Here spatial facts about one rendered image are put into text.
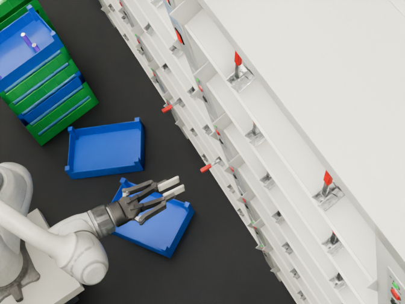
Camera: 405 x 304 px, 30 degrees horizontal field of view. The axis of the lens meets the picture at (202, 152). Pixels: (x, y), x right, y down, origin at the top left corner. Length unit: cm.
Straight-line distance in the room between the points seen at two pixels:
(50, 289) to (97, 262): 58
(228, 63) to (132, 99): 185
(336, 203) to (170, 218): 172
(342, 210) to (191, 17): 47
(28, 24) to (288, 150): 195
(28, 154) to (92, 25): 67
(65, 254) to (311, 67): 123
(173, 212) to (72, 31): 106
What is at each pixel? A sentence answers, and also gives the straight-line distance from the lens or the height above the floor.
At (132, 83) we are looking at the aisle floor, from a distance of 321.
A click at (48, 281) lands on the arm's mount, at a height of 24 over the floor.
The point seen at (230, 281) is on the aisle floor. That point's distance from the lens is 271.
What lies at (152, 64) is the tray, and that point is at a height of 52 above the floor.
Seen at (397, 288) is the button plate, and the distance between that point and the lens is 97.
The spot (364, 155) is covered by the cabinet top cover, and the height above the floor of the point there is 170.
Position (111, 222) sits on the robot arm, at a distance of 224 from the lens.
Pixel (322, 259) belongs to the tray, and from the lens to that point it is 156.
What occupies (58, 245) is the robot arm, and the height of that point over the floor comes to 75.
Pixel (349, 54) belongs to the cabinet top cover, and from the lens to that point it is 101.
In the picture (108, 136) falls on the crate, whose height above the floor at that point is 0.
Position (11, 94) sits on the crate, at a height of 36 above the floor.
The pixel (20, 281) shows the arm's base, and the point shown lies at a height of 27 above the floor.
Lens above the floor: 252
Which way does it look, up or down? 59 degrees down
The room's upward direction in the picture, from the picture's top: 24 degrees counter-clockwise
